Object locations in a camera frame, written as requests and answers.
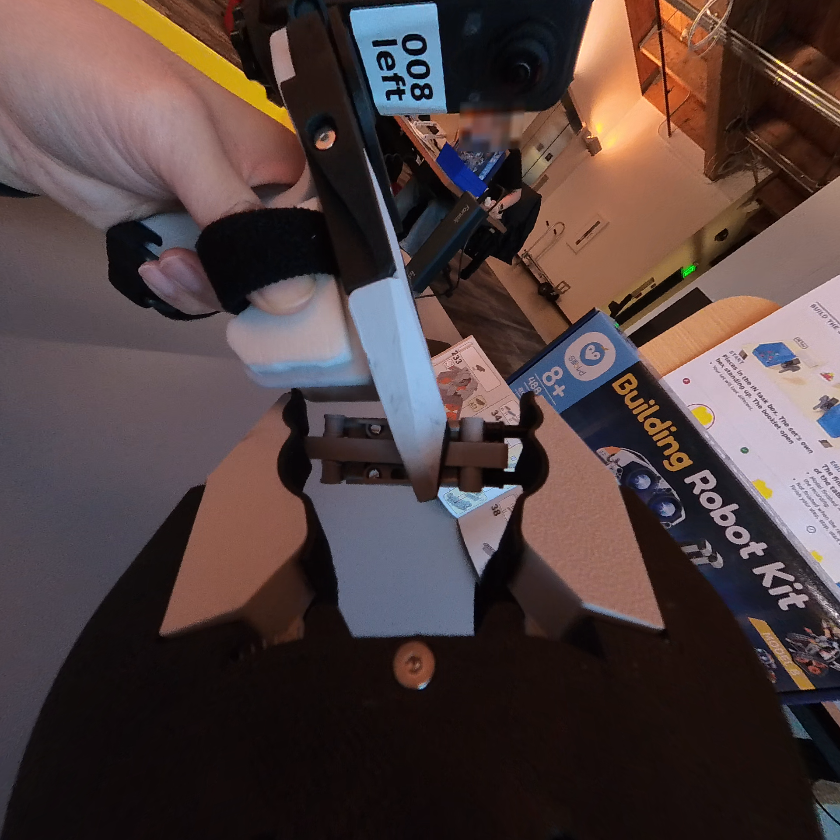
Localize blue robot kit box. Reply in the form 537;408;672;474
507;308;840;706

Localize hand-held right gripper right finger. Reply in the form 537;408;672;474
476;392;665;641

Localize grey desk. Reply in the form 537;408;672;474
0;193;526;808

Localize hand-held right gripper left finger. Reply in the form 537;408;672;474
159;388;339;647

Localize person's left hand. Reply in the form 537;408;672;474
0;0;324;315

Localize yellow plastic bin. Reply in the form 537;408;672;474
95;0;296;132

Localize open building instruction booklet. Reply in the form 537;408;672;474
430;335;529;578

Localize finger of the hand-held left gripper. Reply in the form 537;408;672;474
346;154;452;505

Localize blue plastic bin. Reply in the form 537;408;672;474
436;141;506;194

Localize dark grey brick assembly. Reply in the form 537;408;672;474
303;413;529;494

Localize white printed instruction sheet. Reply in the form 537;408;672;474
659;274;840;588

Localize metal hand cart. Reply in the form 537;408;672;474
521;220;572;303

